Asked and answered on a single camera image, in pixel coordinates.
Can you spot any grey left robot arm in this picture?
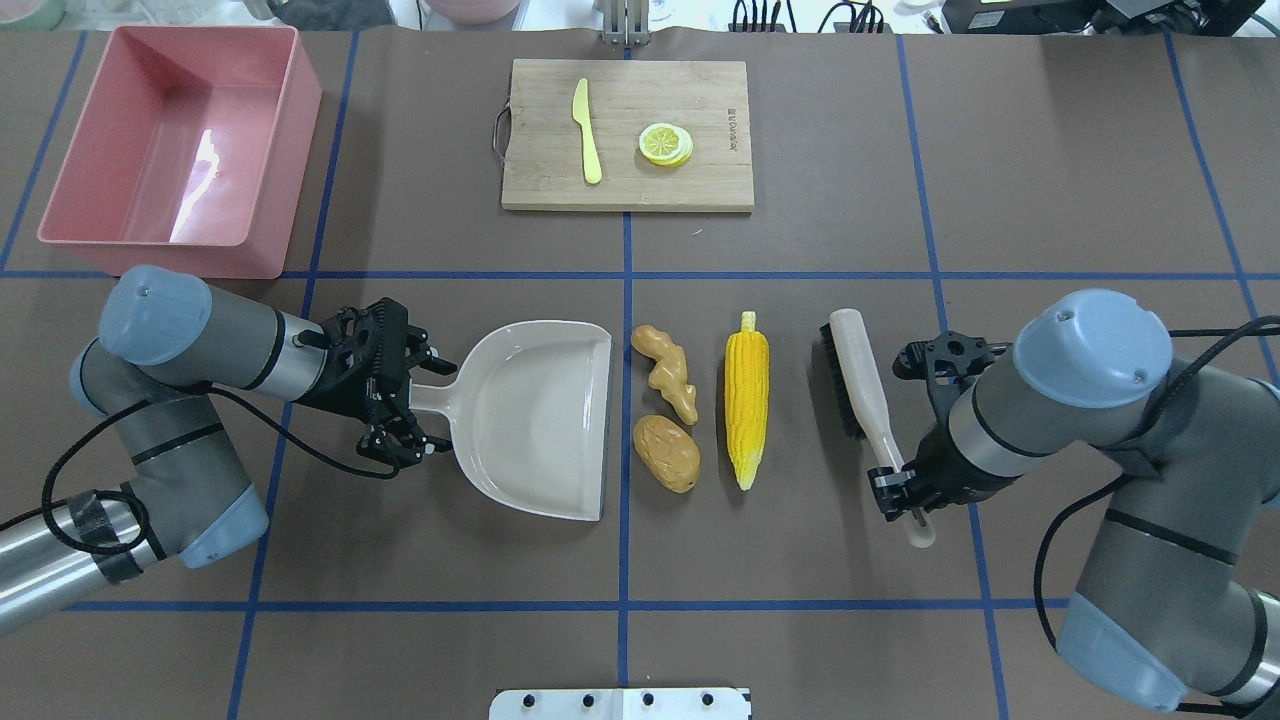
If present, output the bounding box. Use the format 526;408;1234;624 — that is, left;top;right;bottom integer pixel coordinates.
3;265;457;633

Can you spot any wooden cutting board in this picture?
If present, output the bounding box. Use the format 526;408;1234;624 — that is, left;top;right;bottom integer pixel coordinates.
500;59;755;213

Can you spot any yellow lemon slice toy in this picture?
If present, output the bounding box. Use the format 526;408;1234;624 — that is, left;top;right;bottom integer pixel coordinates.
637;122;694;167

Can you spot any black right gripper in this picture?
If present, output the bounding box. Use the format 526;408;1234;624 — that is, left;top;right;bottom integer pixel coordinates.
868;331;1012;523

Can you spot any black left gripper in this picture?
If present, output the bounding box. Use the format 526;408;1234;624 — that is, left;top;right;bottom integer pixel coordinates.
298;299;460;469

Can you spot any pink bowl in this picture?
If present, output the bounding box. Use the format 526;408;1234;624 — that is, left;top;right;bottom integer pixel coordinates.
426;0;521;26

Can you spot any beige hand brush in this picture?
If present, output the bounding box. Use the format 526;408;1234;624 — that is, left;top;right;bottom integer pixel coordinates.
820;307;936;550

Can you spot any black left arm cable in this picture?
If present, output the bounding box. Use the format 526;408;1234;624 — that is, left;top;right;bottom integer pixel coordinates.
41;386;401;557

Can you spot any toy brown potato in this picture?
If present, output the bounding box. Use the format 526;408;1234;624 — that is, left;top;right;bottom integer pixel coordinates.
632;414;701;495

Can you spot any pink plastic bin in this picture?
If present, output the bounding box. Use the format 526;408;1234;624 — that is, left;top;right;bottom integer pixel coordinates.
37;26;323;279

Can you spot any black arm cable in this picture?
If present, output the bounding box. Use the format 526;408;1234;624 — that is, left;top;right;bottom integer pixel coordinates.
41;386;401;557
1033;316;1280;656

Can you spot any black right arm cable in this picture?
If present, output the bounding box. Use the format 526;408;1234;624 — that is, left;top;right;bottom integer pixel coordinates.
1033;316;1280;656

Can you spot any toy ginger root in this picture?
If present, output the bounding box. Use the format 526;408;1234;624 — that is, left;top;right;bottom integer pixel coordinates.
631;324;699;427

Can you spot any yellow plastic knife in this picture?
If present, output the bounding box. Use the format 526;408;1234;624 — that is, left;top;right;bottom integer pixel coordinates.
571;77;603;186

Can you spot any toy yellow corn cob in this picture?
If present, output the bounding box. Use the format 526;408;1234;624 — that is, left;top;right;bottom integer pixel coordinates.
723;311;771;492

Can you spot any beige plastic dustpan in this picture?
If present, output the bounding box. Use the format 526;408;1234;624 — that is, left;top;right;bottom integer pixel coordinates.
410;320;612;521

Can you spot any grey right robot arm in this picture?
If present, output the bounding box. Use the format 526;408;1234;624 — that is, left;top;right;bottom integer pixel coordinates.
870;290;1277;719

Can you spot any black power strip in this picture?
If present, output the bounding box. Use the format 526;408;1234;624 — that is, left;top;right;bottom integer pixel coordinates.
724;1;892;35

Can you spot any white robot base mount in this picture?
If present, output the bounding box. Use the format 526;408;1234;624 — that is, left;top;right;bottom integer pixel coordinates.
488;685;753;719

